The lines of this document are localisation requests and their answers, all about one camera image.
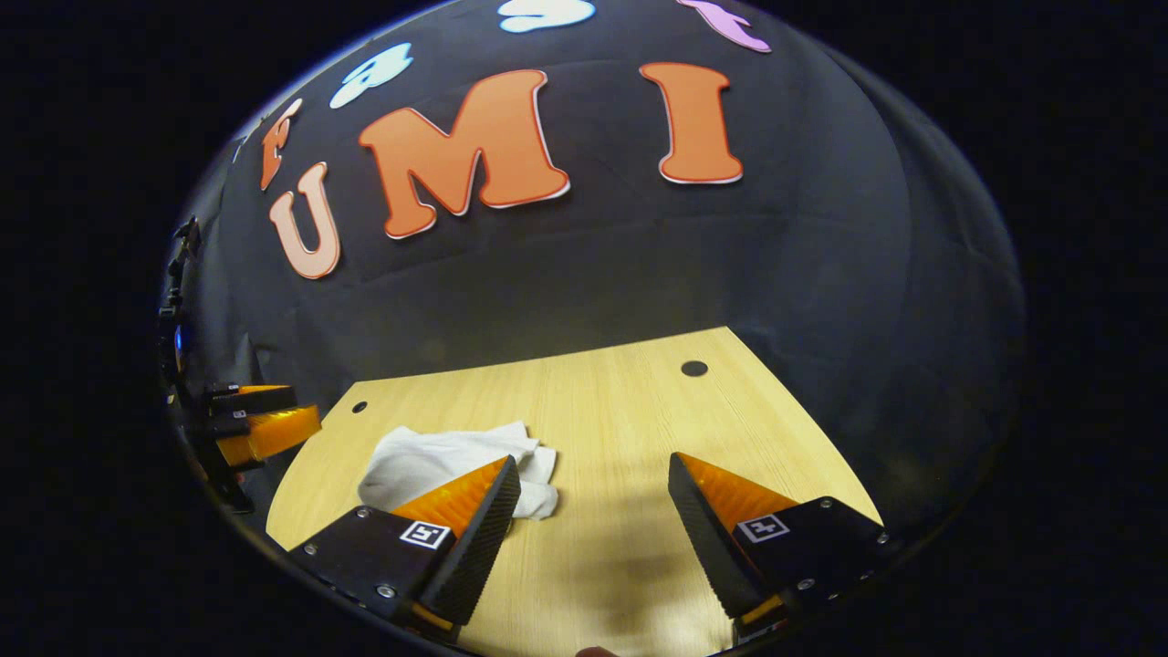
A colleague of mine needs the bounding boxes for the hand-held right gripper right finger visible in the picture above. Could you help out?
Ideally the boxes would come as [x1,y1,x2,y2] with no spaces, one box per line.
[667,452,893,644]

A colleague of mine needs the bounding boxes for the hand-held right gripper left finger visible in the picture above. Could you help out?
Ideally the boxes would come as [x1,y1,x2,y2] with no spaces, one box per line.
[288,454,523,640]

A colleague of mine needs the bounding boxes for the white jeans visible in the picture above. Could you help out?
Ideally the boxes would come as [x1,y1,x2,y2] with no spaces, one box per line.
[358,421,559,521]

